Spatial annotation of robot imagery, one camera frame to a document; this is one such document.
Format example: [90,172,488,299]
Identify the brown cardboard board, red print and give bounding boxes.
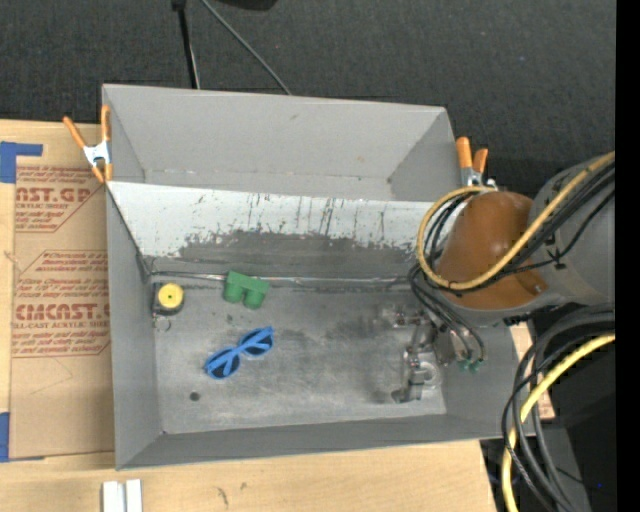
[0,118,117,462]

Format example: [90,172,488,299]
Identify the grey metal bin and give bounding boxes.
[101,83,522,471]

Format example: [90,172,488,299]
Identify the green toy block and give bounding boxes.
[222,270,271,310]

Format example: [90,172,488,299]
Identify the clear glass cup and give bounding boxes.
[417,360,445,392]

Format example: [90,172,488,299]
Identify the blue sunglasses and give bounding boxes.
[203,325,276,380]

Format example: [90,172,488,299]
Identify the yellow and black round object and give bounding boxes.
[151,282,186,317]

